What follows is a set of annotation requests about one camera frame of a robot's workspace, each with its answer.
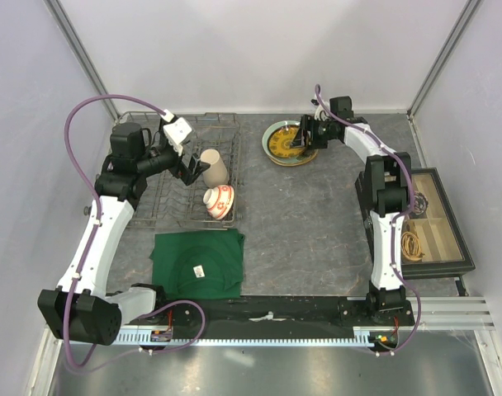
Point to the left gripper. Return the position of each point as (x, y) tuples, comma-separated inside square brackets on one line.
[(195, 166)]

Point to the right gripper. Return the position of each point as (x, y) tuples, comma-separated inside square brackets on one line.
[(308, 124)]

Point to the mint green flower plate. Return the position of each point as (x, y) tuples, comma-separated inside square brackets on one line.
[(275, 126)]

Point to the beige cup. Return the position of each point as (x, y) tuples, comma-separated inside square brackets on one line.
[(217, 173)]

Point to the yellow patterned small plate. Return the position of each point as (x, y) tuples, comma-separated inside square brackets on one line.
[(279, 144)]

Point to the cream bird pattern plate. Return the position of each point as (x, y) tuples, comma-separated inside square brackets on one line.
[(294, 163)]

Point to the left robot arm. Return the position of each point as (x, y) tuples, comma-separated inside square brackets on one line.
[(79, 308)]

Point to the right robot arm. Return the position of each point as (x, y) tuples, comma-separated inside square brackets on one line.
[(386, 190)]

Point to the white red pattern bowl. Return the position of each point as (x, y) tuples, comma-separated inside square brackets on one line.
[(219, 201)]

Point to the folded green cloth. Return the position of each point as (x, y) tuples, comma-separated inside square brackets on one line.
[(205, 264)]

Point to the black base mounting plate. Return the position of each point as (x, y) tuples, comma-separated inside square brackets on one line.
[(277, 317)]

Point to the black glass lid box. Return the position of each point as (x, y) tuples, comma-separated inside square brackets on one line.
[(432, 245)]

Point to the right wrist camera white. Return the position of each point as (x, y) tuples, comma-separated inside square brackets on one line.
[(320, 114)]

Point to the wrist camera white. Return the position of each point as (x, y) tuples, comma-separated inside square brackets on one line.
[(320, 114), (176, 130)]

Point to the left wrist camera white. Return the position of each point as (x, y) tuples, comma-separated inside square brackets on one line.
[(176, 130)]

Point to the grey wire dish rack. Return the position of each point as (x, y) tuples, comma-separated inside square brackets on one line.
[(169, 172)]

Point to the blue slotted cable duct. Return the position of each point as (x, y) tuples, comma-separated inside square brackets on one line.
[(150, 338)]

